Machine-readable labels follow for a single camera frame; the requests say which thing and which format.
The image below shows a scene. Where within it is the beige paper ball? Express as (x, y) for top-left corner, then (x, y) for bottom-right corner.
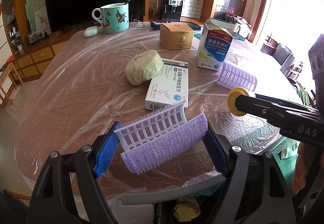
(125, 50), (164, 86)

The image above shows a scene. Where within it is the broken purple hair roller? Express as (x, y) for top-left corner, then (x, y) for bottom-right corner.
(114, 101), (208, 175)

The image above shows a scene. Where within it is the tan cosmetic box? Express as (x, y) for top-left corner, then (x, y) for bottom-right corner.
(160, 24), (194, 50)

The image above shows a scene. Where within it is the white medicine box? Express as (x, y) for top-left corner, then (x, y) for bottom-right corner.
(144, 58), (188, 110)

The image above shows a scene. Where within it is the wooden tv cabinet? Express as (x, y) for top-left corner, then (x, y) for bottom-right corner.
(11, 22), (99, 82)

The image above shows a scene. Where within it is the black coffee machine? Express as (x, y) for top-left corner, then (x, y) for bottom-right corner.
(158, 0), (183, 22)

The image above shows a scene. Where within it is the blue white medicine carton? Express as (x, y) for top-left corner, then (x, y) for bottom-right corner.
(196, 18), (233, 71)

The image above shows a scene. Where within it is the small wooden side table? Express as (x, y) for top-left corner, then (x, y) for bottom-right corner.
(1, 62), (24, 106)

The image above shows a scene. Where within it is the yellow bottle cap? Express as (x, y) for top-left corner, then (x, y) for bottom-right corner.
(227, 87), (255, 116)

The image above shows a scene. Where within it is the person right hand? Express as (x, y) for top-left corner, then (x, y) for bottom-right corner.
(292, 142), (308, 194)

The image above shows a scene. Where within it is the teal patterned mug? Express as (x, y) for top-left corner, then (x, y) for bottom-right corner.
(92, 3), (130, 34)

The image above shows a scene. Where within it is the black lined trash bin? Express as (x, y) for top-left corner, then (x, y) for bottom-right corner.
(153, 196), (203, 224)

